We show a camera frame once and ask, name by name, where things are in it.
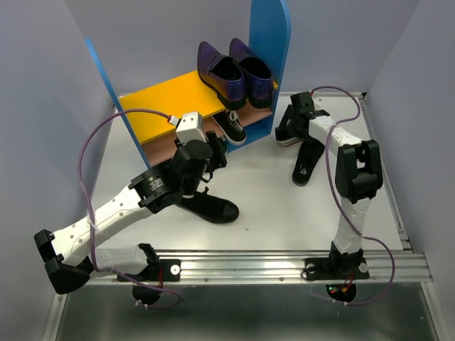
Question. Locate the all-black slip-on shoe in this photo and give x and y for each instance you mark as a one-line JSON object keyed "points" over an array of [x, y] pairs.
{"points": [[308, 156]]}

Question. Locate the black sneaker orange sole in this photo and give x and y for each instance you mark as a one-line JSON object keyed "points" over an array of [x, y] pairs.
{"points": [[229, 124]]}

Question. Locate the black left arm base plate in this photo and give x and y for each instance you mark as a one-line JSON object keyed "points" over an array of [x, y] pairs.
{"points": [[166, 270]]}

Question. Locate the purple loafer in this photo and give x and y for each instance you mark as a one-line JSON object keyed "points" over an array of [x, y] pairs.
{"points": [[220, 73], [260, 84]]}

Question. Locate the blue shoe shelf frame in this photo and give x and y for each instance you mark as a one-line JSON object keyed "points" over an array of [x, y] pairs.
{"points": [[269, 38]]}

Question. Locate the all-black lace sneaker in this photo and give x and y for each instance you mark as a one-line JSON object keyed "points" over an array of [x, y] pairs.
{"points": [[211, 208]]}

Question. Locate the black white-laced sneaker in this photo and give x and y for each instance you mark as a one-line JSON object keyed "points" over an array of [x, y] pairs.
{"points": [[286, 133]]}

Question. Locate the yellow top shelf board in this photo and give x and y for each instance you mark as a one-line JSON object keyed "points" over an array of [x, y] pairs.
{"points": [[177, 96]]}

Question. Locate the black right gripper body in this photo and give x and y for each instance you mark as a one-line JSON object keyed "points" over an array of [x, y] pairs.
{"points": [[282, 118]]}

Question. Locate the pink middle shelf board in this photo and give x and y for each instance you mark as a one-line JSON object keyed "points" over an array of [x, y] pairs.
{"points": [[254, 121]]}

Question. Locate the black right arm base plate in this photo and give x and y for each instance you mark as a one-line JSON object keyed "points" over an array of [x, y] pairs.
{"points": [[322, 269]]}

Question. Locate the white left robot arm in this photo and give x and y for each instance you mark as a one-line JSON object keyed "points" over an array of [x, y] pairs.
{"points": [[72, 254]]}

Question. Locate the aluminium mounting rail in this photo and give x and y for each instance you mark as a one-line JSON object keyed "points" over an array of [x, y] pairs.
{"points": [[213, 268]]}

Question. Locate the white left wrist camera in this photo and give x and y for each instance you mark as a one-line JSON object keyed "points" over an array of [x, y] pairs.
{"points": [[189, 128]]}

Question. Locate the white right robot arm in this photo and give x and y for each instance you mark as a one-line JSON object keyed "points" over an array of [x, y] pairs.
{"points": [[354, 182]]}

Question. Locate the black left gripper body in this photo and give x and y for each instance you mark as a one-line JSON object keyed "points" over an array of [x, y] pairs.
{"points": [[217, 161]]}

